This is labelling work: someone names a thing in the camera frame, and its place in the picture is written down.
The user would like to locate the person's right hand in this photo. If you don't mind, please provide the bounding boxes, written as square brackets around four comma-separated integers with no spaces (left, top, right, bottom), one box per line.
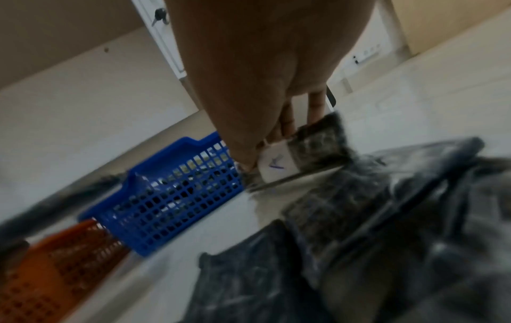
[164,0,376,171]

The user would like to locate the white door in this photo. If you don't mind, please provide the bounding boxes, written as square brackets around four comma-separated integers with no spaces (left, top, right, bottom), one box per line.
[131,0,188,78]

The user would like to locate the pile of dark plastic packets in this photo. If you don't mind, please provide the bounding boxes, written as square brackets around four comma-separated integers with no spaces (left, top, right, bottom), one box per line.
[185,135,511,323]

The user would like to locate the dark packets in blue basket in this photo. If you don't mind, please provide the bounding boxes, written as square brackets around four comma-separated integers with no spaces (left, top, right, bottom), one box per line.
[137,164,240,221]

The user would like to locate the white wall socket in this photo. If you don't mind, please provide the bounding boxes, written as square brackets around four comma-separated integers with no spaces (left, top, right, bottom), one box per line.
[353,44,382,66]

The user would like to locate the blue plastic basket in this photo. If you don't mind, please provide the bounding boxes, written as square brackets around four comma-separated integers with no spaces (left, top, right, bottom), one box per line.
[78,131,245,257]

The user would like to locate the keys in door lock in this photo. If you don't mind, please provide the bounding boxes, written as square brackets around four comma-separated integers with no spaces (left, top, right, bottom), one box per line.
[152,8,171,27]

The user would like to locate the blurred dark packet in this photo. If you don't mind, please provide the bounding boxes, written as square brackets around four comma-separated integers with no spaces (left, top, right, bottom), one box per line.
[0,172,129,253]

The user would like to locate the orange plastic basket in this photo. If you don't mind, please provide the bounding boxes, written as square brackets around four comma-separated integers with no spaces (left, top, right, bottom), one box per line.
[0,219,133,323]

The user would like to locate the grey packet with white label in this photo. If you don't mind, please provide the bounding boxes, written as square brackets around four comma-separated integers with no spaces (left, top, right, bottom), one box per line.
[243,112,360,194]

